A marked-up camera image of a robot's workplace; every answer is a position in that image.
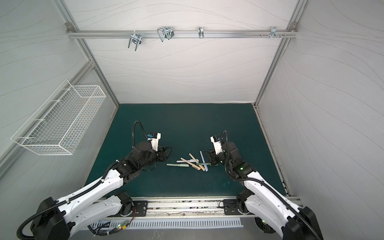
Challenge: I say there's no lavender white pen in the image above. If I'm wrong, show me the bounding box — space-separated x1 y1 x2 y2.
200 151 209 172

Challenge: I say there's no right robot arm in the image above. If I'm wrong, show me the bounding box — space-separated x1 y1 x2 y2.
206 136 324 240

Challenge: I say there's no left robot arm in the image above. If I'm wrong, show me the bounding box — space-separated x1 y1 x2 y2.
17 141 173 240

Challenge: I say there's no yellow beige pen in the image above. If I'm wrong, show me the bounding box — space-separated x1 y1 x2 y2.
180 158 201 171

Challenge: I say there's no light green pen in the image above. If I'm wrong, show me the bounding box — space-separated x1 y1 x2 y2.
166 164 190 168

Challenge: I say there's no green table mat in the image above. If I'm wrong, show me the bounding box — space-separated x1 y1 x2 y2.
87 104 285 197

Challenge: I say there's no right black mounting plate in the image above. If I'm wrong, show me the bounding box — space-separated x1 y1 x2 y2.
219 199 250 216

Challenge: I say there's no black mounting plate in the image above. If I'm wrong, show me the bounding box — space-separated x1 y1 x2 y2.
219 199 250 216
118 201 149 217

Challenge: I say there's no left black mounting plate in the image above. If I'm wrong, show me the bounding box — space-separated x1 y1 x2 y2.
118 201 149 217

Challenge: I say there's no metal U-bolt clamp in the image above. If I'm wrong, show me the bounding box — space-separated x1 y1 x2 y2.
128 32 142 51

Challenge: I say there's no metal U-bolt hook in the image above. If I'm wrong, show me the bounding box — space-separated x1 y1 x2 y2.
157 26 175 42

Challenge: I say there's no aluminium crossbar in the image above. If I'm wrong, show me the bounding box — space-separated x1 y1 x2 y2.
67 29 299 39

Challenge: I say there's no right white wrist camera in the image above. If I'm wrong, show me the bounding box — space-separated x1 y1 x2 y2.
210 136 223 155

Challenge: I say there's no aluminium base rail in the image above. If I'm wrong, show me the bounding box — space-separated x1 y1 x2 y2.
59 196 307 221

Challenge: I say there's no white slotted cable duct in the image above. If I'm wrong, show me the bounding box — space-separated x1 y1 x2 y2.
126 218 244 230

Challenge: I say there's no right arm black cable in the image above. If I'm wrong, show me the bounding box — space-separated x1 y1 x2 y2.
254 216 277 235

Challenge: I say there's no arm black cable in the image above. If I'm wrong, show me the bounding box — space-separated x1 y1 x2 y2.
254 216 277 235
87 206 137 237

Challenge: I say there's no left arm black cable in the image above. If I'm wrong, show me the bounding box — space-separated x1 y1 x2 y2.
87 206 137 237

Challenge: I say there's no white wire basket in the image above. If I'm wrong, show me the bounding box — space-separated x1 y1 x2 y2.
11 80 106 156

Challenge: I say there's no small metal bracket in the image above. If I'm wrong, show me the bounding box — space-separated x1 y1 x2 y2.
198 27 204 39

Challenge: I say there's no metal hook bracket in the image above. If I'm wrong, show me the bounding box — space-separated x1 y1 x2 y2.
260 27 287 39

